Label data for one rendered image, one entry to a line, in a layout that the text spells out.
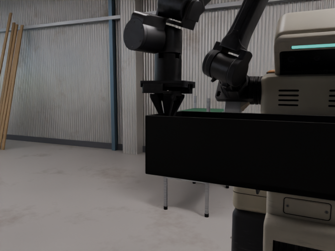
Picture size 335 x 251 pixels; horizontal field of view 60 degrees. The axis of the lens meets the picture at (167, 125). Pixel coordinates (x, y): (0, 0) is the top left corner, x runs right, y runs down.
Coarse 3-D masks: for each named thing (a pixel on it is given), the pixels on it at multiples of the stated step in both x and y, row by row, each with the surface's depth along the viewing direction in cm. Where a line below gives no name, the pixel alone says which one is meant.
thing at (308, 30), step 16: (288, 16) 78; (304, 16) 76; (320, 16) 74; (288, 32) 74; (304, 32) 72; (320, 32) 70; (288, 48) 74; (304, 48) 73; (320, 48) 71; (288, 64) 78; (304, 64) 76; (320, 64) 75
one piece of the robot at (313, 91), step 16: (256, 80) 85; (272, 80) 81; (288, 80) 79; (304, 80) 77; (320, 80) 76; (256, 96) 85; (272, 96) 82; (288, 96) 80; (304, 96) 78; (320, 96) 77; (272, 112) 83; (288, 112) 81; (304, 112) 79; (320, 112) 78; (272, 192) 85; (272, 208) 86; (288, 208) 84; (304, 208) 82; (320, 208) 80; (272, 224) 83; (288, 224) 82; (304, 224) 81; (320, 224) 81; (272, 240) 84; (288, 240) 82; (304, 240) 80; (320, 240) 78
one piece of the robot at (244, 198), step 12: (240, 192) 116; (252, 192) 114; (264, 192) 112; (240, 204) 116; (252, 204) 114; (264, 204) 112; (240, 216) 117; (252, 216) 115; (264, 216) 114; (240, 228) 118; (252, 228) 115; (240, 240) 118; (252, 240) 116
